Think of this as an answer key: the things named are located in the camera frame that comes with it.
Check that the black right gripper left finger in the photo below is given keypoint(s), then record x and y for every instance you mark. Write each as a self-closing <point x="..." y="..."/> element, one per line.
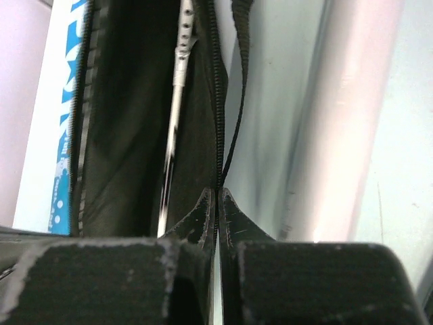
<point x="49" y="279"/>

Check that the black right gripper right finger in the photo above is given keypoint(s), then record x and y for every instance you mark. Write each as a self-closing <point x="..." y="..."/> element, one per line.
<point x="265" y="281"/>

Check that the blue sport racket cover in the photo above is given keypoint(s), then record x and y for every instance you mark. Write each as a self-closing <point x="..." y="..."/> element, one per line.
<point x="43" y="197"/>

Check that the white shuttlecock tube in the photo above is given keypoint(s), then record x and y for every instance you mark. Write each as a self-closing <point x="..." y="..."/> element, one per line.
<point x="334" y="142"/>

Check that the black sport racket cover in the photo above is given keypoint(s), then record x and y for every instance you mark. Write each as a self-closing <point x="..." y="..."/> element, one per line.
<point x="121" y="114"/>

